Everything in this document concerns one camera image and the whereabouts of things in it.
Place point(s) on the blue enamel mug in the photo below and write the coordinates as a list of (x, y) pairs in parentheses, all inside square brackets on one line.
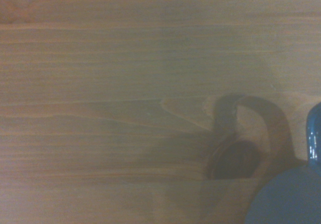
[(288, 196)]

